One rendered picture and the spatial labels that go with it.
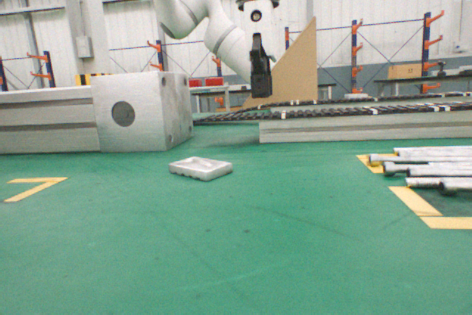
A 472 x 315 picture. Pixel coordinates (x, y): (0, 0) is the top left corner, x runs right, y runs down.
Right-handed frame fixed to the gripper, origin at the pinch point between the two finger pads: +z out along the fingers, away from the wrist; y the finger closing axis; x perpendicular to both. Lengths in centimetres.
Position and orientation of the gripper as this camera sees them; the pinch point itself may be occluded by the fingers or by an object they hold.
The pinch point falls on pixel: (262, 90)
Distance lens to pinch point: 55.8
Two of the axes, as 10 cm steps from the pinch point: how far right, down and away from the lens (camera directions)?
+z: 0.7, 9.8, 1.8
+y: 1.9, -1.9, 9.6
